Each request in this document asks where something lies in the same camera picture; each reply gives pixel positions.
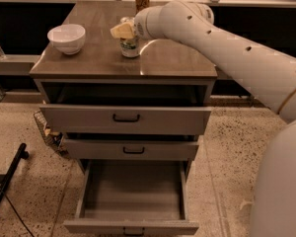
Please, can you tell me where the grey cabinet with brown top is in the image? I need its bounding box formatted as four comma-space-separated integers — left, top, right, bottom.
29, 0, 218, 170

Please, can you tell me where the black stand leg left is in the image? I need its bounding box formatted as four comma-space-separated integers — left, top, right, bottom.
0, 143, 30, 203

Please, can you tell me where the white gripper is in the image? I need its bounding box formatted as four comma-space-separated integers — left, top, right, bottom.
111, 6, 165, 40

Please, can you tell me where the white ceramic bowl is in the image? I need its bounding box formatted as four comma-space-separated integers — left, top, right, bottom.
47, 24, 86, 55

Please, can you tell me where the black floor cable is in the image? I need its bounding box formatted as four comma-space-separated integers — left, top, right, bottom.
0, 181, 36, 237

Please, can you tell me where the grey open bottom drawer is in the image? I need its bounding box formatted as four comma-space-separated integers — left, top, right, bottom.
64, 160, 199, 236

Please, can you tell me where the wire basket beside cabinet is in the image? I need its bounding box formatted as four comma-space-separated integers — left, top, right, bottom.
34, 111, 68, 157

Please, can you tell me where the green white 7up can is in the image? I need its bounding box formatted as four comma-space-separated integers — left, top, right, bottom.
119, 17, 139, 58

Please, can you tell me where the grey middle drawer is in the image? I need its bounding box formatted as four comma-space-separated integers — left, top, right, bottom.
64, 139, 198, 161

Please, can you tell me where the grey top drawer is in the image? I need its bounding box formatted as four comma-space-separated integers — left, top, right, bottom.
40, 104, 211, 135

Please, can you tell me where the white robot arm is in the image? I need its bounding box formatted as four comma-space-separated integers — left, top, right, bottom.
111, 1, 296, 237

